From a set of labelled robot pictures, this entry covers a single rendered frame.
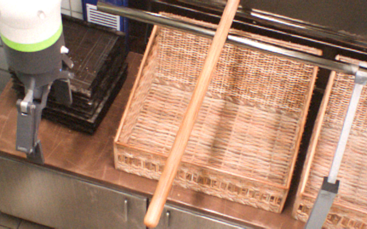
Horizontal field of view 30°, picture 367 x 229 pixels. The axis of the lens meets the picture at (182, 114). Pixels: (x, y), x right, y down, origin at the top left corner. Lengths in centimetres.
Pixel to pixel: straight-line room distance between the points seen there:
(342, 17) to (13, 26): 137
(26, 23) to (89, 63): 126
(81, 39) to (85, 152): 37
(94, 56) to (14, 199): 67
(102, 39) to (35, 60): 126
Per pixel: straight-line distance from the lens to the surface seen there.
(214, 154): 229
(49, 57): 106
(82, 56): 226
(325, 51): 234
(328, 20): 220
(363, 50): 229
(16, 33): 101
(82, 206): 246
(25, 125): 114
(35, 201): 257
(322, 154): 235
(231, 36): 182
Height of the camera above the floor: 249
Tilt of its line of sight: 53 degrees down
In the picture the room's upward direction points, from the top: 5 degrees clockwise
